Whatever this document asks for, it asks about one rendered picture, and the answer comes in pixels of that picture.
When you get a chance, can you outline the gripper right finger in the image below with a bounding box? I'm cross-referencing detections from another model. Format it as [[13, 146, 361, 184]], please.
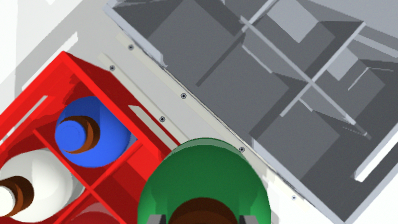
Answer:
[[239, 215, 259, 224]]

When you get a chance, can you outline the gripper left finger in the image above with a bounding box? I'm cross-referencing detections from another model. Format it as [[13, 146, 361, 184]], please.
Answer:
[[146, 214, 166, 224]]

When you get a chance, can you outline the blue bottle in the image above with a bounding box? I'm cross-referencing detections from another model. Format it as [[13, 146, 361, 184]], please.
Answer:
[[55, 96, 138, 168]]

